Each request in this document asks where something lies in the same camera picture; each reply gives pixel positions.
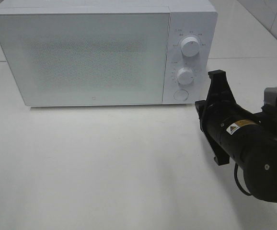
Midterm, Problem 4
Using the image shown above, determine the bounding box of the white microwave door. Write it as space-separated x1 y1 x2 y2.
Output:
0 13 170 106

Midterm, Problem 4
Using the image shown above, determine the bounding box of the white microwave oven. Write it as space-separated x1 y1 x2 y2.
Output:
0 0 218 106

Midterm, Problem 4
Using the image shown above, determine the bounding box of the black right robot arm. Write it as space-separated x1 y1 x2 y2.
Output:
195 70 277 203

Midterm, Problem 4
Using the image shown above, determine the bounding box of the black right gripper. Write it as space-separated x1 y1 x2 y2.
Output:
195 69 237 165

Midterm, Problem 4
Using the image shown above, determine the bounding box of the white microwave knob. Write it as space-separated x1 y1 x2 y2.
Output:
180 35 201 57
176 68 194 85

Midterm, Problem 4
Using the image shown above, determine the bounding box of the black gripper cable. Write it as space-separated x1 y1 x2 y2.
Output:
233 162 253 196

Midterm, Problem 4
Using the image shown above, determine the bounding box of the white microwave release button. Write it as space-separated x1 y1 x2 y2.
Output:
174 90 188 102

